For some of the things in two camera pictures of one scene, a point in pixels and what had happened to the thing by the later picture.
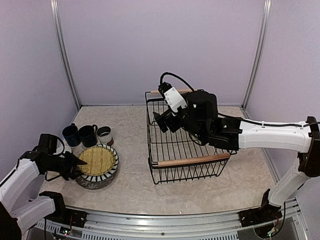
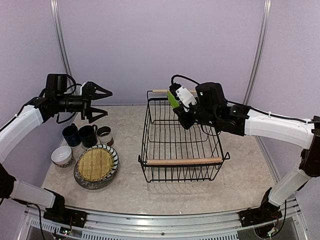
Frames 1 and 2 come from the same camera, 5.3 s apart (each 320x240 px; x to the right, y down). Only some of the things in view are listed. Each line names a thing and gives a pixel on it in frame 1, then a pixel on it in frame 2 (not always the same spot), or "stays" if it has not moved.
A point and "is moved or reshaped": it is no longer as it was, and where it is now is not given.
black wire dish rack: [176, 156] is moved or reshaped
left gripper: [73, 161] -> [86, 100]
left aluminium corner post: [55, 13] stays
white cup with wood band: [104, 135] stays
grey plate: [97, 185] stays
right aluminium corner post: [266, 14] stays
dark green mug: [88, 135] stays
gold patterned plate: [99, 160] is moved or reshaped
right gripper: [160, 120] -> [186, 123]
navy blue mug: [71, 134] stays
